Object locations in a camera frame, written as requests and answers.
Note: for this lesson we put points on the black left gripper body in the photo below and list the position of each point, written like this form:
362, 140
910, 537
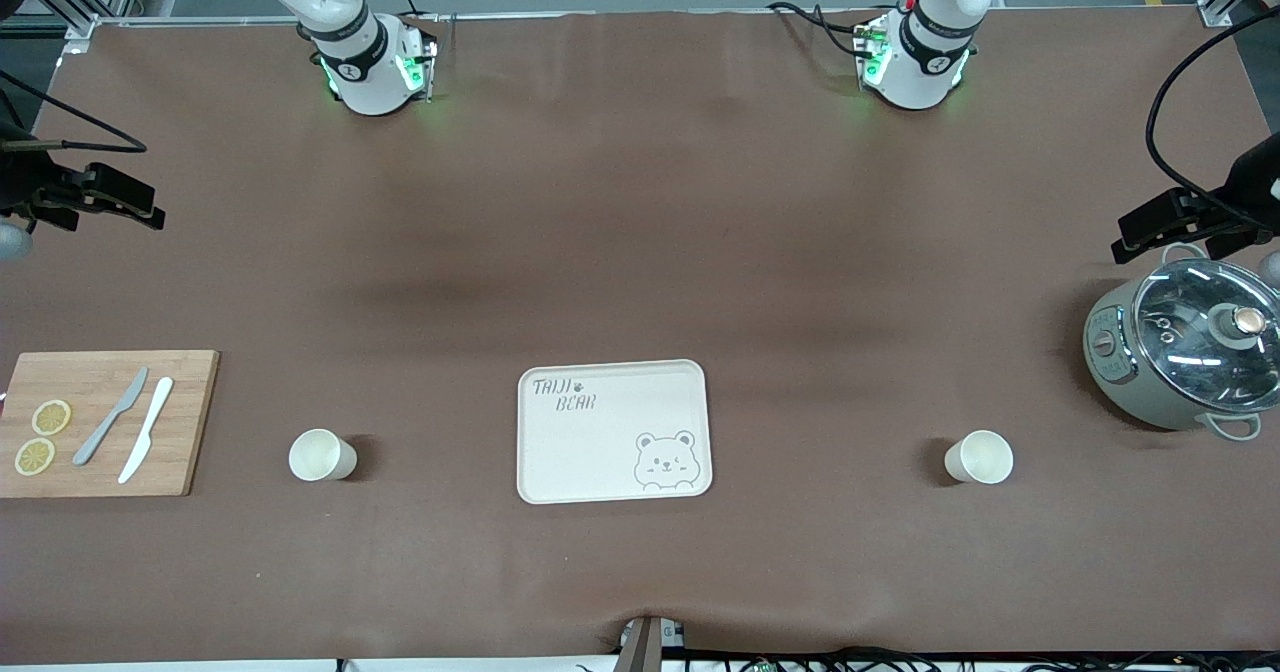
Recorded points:
1243, 190

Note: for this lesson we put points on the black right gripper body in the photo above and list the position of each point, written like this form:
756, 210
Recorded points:
22, 185

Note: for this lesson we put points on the white IKEA cup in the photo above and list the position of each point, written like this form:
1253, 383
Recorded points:
318, 455
982, 457

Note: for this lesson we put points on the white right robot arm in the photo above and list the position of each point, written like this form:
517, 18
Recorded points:
365, 82

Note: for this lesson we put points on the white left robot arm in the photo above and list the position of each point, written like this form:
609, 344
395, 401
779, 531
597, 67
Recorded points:
915, 77

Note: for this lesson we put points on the cream bear print tray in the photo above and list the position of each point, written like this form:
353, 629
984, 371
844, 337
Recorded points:
600, 452

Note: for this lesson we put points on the glass pot lid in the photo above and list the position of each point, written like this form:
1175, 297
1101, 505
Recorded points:
1190, 342

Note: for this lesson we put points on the grey-green electric cooking pot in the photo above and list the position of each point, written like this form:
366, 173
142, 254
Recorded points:
1110, 352

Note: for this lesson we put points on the bamboo cutting board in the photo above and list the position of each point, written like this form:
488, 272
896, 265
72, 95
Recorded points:
190, 382

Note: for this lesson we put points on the grey plastic knife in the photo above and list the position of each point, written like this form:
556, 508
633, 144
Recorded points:
108, 420

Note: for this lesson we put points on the lemon slice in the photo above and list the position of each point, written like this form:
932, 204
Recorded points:
52, 417
35, 457

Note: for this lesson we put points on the white plastic knife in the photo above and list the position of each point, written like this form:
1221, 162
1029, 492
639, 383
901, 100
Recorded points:
150, 422

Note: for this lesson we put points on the circuit board with green terminal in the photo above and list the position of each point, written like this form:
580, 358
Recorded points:
765, 666

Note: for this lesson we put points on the small grey box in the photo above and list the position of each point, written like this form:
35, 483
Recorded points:
672, 636

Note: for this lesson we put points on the aluminium camera post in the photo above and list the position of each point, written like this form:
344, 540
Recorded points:
642, 647

